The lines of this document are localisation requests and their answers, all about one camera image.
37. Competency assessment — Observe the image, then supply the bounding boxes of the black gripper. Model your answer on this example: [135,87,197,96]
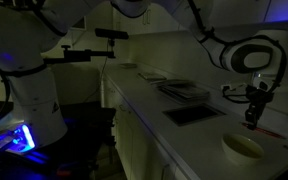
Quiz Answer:
[244,84,274,130]

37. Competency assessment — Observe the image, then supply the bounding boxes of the small flat board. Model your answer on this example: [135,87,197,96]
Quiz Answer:
[137,71,168,82]

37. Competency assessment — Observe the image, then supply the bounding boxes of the white upper wall cabinets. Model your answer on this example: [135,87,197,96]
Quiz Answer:
[112,0,288,37]

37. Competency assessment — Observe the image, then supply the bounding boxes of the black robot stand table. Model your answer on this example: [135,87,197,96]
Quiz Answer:
[0,90,118,180]

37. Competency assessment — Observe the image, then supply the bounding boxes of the white bowl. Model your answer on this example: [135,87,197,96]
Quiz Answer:
[221,132,266,167]

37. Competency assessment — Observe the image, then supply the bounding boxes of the small flat grey pad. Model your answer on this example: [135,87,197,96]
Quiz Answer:
[118,62,138,70]

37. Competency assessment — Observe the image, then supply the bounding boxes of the blue lit robot base plate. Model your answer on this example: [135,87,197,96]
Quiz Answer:
[0,123,37,155]

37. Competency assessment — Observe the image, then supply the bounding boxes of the white lower counter cabinets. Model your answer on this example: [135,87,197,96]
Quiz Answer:
[100,73,189,180]

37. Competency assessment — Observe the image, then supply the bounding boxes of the wall shelf with compartments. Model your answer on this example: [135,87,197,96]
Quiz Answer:
[71,15,87,31]

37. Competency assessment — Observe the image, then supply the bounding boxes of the black bar camera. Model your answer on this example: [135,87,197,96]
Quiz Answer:
[94,27,130,41]

